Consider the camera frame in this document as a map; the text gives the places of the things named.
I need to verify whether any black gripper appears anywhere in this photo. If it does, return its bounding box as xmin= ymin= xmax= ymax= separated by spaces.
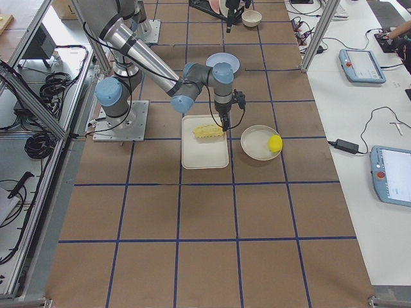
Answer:
xmin=224 ymin=0 xmax=252 ymax=33
xmin=214 ymin=101 xmax=231 ymax=132

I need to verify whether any yellow bread loaf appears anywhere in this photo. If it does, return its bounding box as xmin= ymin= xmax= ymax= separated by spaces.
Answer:
xmin=193 ymin=124 xmax=224 ymax=139

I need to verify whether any light blue plate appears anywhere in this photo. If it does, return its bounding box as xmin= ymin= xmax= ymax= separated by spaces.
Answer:
xmin=205 ymin=52 xmax=240 ymax=74

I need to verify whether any cream white plate in rack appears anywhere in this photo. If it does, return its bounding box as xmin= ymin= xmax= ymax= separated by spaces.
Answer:
xmin=219 ymin=0 xmax=229 ymax=17

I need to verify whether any pink plate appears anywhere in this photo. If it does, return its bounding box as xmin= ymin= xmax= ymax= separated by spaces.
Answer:
xmin=208 ymin=0 xmax=220 ymax=14

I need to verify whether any black plate rack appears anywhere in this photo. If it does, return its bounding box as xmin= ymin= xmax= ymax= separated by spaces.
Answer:
xmin=189 ymin=0 xmax=241 ymax=25

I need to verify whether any cream white bowl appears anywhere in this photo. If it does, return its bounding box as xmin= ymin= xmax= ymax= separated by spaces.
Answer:
xmin=241 ymin=10 xmax=263 ymax=28

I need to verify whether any white shallow dish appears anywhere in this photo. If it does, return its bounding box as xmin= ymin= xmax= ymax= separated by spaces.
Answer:
xmin=240 ymin=124 xmax=281 ymax=161

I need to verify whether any white rectangular tray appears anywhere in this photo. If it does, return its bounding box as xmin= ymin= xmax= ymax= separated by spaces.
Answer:
xmin=182 ymin=115 xmax=229 ymax=169

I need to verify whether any yellow lemon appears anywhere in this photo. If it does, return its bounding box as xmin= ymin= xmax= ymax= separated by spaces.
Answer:
xmin=267 ymin=135 xmax=283 ymax=152

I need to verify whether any black power brick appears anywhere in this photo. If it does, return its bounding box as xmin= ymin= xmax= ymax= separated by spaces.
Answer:
xmin=333 ymin=139 xmax=359 ymax=154

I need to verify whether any far teach pendant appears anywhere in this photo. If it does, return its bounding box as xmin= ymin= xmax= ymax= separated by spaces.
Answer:
xmin=338 ymin=49 xmax=386 ymax=84

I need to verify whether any teach pendant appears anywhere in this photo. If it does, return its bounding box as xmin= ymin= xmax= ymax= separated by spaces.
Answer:
xmin=370 ymin=146 xmax=410 ymax=207
xmin=338 ymin=49 xmax=386 ymax=84

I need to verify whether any cardboard box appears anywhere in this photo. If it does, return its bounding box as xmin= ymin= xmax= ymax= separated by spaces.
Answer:
xmin=51 ymin=0 xmax=78 ymax=21

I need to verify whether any near teach pendant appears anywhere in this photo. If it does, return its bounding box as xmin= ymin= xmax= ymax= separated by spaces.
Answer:
xmin=370 ymin=146 xmax=410 ymax=207

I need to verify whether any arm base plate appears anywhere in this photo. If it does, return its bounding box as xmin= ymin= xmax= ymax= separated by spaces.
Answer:
xmin=92 ymin=100 xmax=149 ymax=142
xmin=137 ymin=19 xmax=161 ymax=44

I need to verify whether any aluminium frame post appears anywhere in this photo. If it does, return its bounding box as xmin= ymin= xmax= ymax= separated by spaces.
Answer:
xmin=300 ymin=0 xmax=340 ymax=73

